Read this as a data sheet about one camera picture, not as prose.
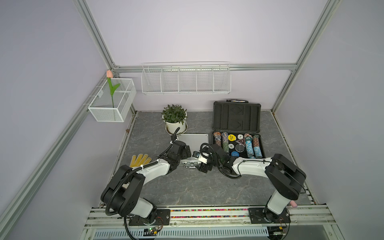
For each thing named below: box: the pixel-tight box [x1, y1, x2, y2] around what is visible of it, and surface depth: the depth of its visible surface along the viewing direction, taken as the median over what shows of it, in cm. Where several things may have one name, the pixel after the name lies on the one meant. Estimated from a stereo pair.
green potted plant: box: [161, 104, 188, 125], surface depth 96 cm
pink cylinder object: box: [289, 200, 298, 208], surface depth 76 cm
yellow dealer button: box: [228, 134, 237, 142], surface depth 103 cm
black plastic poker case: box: [212, 99, 266, 161], surface depth 104 cm
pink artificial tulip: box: [106, 69, 121, 108], surface depth 87 cm
